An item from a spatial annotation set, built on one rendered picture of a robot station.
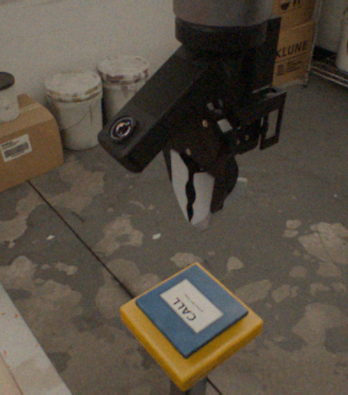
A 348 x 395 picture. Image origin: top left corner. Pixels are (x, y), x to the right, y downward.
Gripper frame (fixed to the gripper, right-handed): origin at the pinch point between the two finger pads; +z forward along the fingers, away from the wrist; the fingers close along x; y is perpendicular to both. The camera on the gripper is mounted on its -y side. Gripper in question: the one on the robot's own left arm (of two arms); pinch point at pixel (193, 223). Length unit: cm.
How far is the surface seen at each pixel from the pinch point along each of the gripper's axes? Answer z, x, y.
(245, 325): 14.9, -5.5, 4.1
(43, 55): 63, 212, 72
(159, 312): 13.2, 1.4, -3.6
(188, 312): 13.2, -0.8, -0.8
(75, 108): 82, 179, 72
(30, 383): 11.3, 1.2, -19.8
